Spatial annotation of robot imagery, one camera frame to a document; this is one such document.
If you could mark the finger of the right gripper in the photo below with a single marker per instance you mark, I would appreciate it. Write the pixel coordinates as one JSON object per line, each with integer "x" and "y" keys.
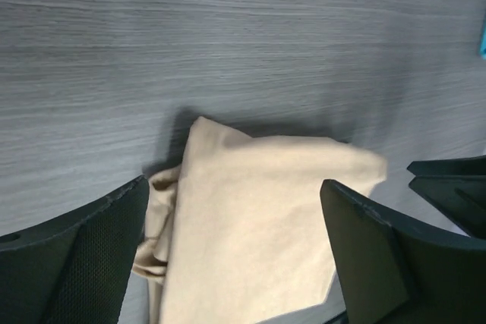
{"x": 455, "y": 187}

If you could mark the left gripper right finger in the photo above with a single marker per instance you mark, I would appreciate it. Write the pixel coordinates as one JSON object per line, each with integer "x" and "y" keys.
{"x": 393, "y": 268}

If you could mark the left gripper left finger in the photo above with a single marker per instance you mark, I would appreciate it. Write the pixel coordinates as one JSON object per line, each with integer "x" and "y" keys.
{"x": 74, "y": 268}

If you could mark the beige t shirt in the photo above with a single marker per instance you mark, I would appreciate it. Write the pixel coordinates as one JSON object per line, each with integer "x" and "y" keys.
{"x": 236, "y": 233}

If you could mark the folded cyan t shirt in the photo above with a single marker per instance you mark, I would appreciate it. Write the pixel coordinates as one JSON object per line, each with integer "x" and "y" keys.
{"x": 482, "y": 41}

